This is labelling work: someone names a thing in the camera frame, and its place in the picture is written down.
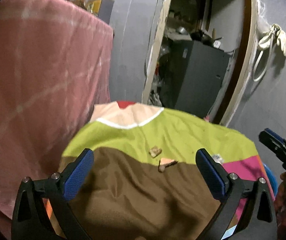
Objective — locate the blue plastic bucket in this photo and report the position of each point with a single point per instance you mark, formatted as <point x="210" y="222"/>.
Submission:
<point x="272" y="179"/>

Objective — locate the colourful patchwork table cloth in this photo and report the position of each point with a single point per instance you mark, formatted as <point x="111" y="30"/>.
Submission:
<point x="124" y="196"/>

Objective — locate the dark grey cabinet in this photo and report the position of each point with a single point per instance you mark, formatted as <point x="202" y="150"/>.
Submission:
<point x="196" y="75"/>

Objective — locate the black wok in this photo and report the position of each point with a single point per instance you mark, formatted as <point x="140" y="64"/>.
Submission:
<point x="204" y="38"/>

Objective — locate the small brown food scrap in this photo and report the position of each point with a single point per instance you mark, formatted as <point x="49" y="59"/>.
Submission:
<point x="155" y="151"/>

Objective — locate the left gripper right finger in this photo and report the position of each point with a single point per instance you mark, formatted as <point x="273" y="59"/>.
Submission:
<point x="258" y="218"/>

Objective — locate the orange peel scrap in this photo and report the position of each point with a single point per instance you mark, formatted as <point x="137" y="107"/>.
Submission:
<point x="164" y="163"/>

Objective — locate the pink checked cloth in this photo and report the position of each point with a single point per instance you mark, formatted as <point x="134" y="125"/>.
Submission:
<point x="54" y="67"/>

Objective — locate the large oil jug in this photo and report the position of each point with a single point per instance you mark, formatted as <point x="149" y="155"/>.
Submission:
<point x="101" y="9"/>

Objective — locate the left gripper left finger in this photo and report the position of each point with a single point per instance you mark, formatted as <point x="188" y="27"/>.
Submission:
<point x="30" y="219"/>

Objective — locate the small white wrapper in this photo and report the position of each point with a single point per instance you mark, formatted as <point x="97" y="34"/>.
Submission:
<point x="218" y="159"/>

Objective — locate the white rubber gloves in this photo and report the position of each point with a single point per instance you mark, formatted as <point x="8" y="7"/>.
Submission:
<point x="280" y="37"/>

